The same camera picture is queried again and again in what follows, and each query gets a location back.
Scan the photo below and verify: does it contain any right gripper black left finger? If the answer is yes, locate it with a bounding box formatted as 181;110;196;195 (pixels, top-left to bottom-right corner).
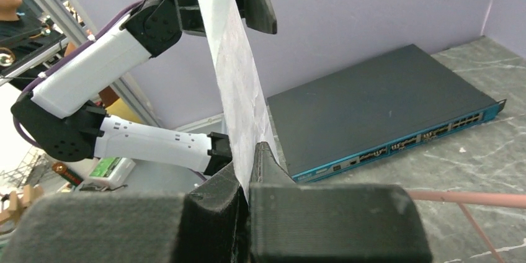
1;164;249;262

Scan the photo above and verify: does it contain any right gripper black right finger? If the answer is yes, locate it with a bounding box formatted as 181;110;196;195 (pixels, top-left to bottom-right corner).
248;142;432;262

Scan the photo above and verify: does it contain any pink perforated music stand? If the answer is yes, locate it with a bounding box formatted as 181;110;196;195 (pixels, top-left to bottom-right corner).
408;190;525;262

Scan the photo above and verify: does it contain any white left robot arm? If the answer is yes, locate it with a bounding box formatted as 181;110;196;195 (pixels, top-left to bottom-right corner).
11;0;233;176

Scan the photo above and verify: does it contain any green white box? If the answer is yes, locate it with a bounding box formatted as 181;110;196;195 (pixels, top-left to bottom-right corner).
86;157;135;189

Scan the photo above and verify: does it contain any black folder book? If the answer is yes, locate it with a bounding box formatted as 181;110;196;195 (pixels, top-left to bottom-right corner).
267;45;506;183

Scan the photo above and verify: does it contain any person in background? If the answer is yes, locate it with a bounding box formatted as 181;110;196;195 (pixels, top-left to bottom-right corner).
1;0;65;76

